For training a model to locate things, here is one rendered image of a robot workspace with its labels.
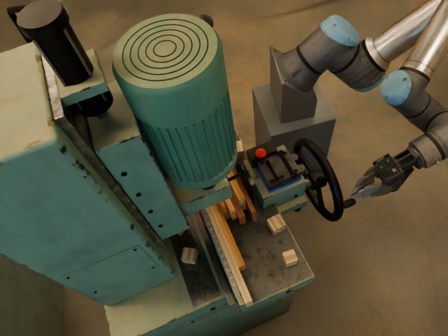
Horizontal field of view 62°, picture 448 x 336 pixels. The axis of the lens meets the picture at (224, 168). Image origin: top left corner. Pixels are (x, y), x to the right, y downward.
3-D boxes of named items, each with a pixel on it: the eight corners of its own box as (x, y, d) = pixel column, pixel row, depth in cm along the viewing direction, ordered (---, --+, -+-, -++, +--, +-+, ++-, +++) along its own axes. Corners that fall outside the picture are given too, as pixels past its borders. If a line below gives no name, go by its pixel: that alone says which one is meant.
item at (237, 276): (253, 305, 94) (252, 301, 90) (246, 307, 94) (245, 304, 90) (179, 133, 125) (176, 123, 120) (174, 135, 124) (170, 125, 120)
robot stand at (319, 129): (256, 150, 224) (251, 87, 177) (303, 137, 225) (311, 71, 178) (271, 193, 209) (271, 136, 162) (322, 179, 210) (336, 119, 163)
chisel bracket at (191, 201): (233, 199, 100) (231, 185, 93) (185, 220, 99) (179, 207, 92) (223, 178, 104) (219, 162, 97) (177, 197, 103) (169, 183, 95)
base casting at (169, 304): (299, 273, 115) (301, 265, 108) (124, 352, 110) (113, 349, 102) (241, 162, 138) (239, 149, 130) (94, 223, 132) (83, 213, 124)
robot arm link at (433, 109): (417, 85, 114) (443, 102, 104) (436, 103, 119) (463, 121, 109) (393, 109, 117) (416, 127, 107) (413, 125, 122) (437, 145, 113)
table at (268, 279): (344, 269, 102) (348, 263, 97) (243, 315, 99) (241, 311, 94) (253, 114, 133) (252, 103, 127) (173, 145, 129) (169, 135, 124)
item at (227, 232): (246, 269, 99) (245, 265, 95) (239, 272, 99) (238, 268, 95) (177, 112, 129) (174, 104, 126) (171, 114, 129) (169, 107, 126)
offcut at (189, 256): (195, 264, 111) (193, 261, 108) (183, 263, 112) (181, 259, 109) (198, 252, 113) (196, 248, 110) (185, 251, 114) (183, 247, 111)
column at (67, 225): (178, 278, 110) (57, 141, 48) (107, 309, 108) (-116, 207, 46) (157, 215, 121) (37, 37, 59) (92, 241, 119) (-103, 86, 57)
